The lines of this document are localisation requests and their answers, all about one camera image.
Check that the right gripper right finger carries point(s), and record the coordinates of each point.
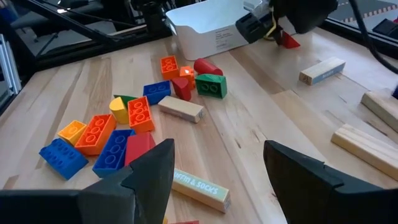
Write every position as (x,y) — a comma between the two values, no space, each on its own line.
(311,193)

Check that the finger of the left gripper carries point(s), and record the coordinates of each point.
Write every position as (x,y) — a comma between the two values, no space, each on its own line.
(277,35)

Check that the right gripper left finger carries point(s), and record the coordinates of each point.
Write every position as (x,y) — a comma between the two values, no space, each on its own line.
(149,186)

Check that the red triangular block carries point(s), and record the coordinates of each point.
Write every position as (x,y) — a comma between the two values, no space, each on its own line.
(289,42)

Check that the yellow rectangular block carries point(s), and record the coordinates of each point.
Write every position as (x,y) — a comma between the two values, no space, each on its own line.
(165,221)

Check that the red rectangular block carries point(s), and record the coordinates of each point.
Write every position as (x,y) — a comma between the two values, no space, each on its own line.
(183,222)
(139,147)

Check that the long blue toy brick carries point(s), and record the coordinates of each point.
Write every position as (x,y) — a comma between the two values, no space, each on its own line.
(113,152)
(63,158)

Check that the wooden block green label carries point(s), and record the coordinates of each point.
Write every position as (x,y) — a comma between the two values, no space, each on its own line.
(202,189)

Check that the wooden block blue label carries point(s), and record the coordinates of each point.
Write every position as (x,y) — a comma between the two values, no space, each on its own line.
(321,71)

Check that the plain wooden block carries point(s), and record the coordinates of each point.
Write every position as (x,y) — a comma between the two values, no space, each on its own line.
(181,109)
(365,151)
(381,109)

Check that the orange six-stud toy brick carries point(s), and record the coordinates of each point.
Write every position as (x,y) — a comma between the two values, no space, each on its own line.
(140,114)

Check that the white plastic bin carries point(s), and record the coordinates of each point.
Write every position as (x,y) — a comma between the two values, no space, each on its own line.
(252,5)
(205,18)

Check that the long orange toy brick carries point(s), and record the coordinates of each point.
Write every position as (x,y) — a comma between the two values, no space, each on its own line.
(95,134)

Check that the red cylinder block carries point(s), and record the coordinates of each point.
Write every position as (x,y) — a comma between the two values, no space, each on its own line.
(206,67)

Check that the yellow half-cylinder block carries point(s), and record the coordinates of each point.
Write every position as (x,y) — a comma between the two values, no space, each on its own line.
(119,110)

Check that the green toy brick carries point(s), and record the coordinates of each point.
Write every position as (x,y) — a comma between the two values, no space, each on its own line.
(211,85)

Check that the green triangular block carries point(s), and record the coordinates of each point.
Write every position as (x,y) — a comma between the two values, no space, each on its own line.
(124,99)

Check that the yellow toy brick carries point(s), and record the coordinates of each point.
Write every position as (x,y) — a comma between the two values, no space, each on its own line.
(72,132)

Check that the short blue toy brick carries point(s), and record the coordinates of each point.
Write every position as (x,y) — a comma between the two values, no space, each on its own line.
(157,91)

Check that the small orange toy brick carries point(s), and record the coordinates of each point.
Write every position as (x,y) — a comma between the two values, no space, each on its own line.
(187,76)

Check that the red half-cylinder block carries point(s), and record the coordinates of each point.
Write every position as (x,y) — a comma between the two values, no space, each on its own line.
(182,88)

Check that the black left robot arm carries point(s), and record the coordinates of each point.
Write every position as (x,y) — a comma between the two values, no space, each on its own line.
(152,15)

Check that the black tool crate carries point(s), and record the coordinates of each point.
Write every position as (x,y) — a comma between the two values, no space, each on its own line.
(385,28)

